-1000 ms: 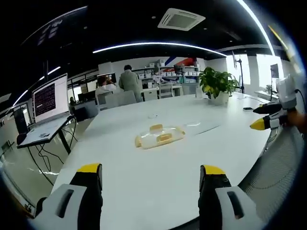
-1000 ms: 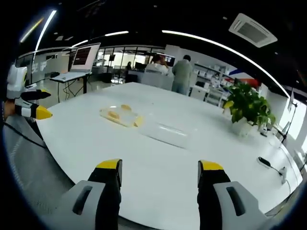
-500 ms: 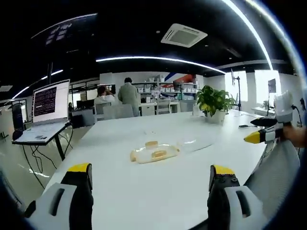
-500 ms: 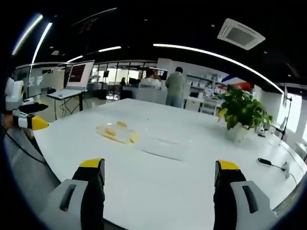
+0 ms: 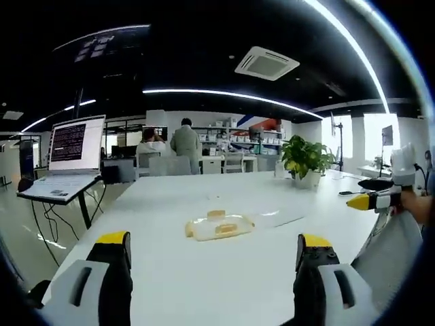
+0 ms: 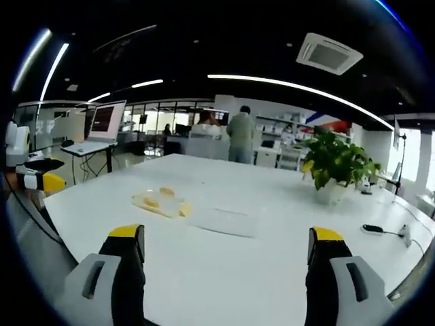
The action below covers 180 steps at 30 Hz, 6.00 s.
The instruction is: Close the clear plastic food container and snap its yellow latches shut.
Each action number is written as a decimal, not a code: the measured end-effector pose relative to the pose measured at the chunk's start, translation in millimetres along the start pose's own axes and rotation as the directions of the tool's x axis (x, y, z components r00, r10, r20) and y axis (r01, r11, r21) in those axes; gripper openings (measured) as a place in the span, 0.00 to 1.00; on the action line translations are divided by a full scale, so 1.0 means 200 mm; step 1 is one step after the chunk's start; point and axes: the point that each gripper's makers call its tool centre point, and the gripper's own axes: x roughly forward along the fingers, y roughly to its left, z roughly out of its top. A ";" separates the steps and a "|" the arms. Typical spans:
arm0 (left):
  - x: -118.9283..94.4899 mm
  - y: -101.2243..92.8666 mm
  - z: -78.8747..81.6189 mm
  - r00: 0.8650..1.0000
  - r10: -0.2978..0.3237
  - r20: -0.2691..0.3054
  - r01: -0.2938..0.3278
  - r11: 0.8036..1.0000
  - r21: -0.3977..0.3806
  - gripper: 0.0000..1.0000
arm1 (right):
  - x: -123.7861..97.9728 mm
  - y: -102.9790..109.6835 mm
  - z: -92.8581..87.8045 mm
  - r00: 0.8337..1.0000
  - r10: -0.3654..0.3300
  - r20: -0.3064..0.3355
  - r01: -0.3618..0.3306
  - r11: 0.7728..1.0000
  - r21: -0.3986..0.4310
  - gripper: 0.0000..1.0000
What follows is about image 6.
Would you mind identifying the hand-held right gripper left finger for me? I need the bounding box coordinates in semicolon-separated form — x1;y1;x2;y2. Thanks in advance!
63;223;147;326

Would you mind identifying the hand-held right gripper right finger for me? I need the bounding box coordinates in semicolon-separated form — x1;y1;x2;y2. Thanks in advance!
304;226;398;326

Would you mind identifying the white side table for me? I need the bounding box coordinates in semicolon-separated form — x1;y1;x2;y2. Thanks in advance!
60;140;119;177

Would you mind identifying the open laptop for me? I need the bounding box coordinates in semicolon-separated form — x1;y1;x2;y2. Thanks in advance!
86;99;128;144

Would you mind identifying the long ceiling light strip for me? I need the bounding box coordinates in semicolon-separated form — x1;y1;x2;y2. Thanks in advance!
207;73;395;132
39;42;70;103

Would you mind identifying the clear plastic bag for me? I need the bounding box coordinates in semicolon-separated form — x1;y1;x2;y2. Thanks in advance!
131;185;194;219

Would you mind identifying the green potted plant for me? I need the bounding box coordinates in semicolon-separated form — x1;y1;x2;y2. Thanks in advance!
298;130;384;206

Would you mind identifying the clear flat sheet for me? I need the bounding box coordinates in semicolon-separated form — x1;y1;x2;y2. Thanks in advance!
192;206;258;239

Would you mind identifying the black tripod stand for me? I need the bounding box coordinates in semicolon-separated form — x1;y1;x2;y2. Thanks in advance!
387;114;409;196

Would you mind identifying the ceiling air conditioner vent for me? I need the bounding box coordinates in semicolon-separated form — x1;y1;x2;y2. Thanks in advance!
295;32;364;76

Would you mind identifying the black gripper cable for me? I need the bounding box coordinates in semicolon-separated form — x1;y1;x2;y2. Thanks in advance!
3;171;63;245

